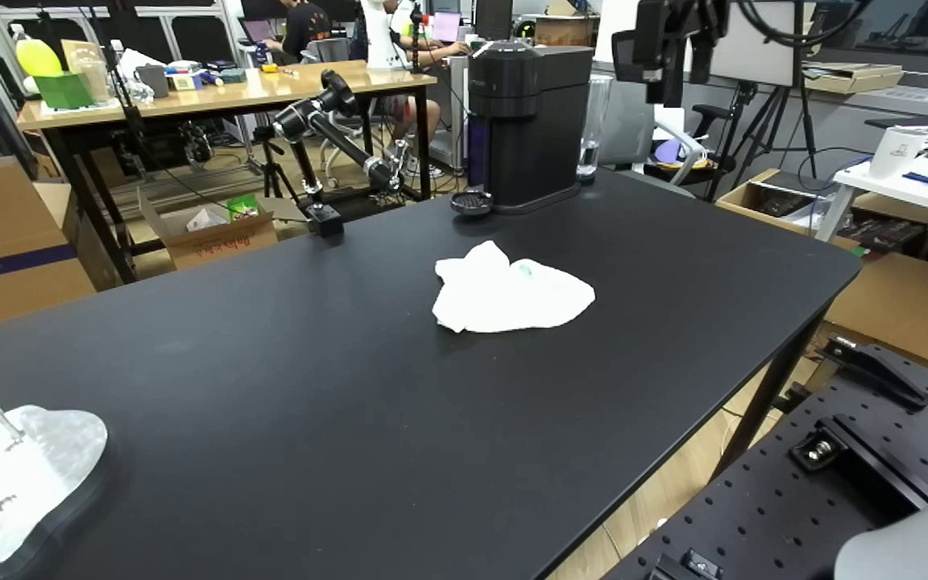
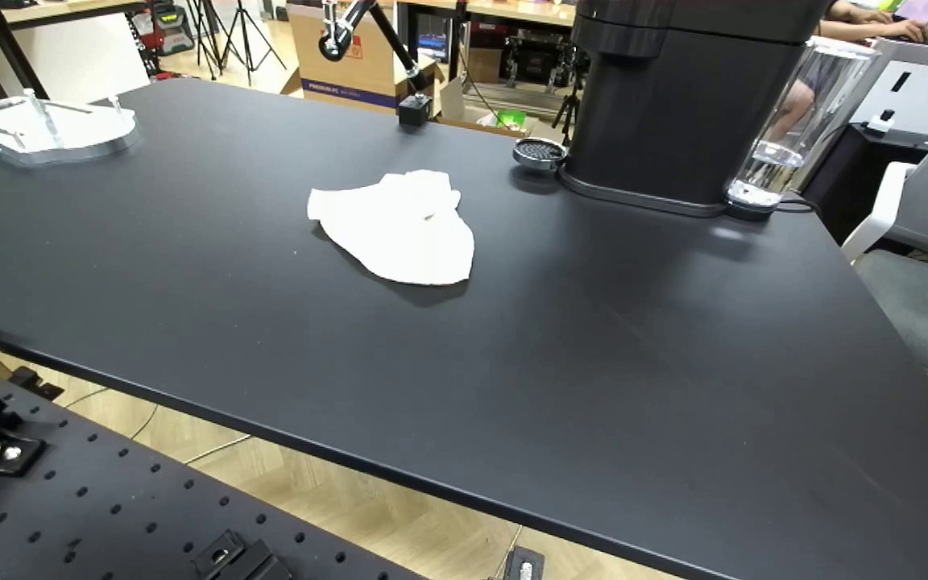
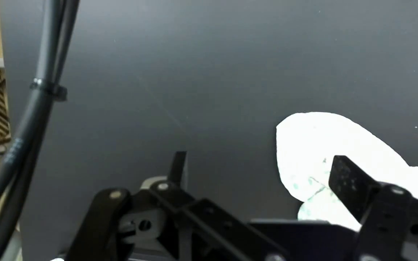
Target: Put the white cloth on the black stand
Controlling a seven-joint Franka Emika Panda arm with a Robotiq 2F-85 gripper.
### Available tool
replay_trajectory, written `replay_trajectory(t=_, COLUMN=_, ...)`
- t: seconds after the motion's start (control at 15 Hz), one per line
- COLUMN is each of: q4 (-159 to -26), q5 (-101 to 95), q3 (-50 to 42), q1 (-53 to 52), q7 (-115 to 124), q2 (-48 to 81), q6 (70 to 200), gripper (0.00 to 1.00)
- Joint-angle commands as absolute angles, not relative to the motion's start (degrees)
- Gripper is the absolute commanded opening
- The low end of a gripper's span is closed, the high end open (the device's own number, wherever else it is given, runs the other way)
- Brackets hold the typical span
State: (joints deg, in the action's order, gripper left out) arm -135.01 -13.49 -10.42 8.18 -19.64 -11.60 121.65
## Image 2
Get person forearm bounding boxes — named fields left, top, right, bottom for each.
left=817, top=0, right=928, bottom=49

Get white cloth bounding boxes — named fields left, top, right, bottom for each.
left=302, top=166, right=480, bottom=289

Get small black round lid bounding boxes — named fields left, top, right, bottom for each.
left=509, top=134, right=572, bottom=178

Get white panel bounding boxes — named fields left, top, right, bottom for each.
left=25, top=10, right=154, bottom=108

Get large black appliance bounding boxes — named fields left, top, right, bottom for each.
left=568, top=0, right=836, bottom=212

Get black perforated board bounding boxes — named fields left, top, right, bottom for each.
left=0, top=362, right=425, bottom=580

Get black camera tripod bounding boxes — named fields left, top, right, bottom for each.
left=191, top=0, right=289, bottom=86

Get small black metal mount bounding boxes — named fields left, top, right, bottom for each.
left=500, top=540, right=546, bottom=580

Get black bracket on board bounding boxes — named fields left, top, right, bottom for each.
left=191, top=525, right=302, bottom=580

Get white side desk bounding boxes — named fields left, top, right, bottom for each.
left=848, top=38, right=928, bottom=139

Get cardboard box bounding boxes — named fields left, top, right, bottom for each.
left=282, top=0, right=447, bottom=112

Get wooden desk with black legs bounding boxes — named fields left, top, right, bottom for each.
left=0, top=0, right=150, bottom=102

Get clear plastic jug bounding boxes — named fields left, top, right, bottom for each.
left=726, top=36, right=881, bottom=212

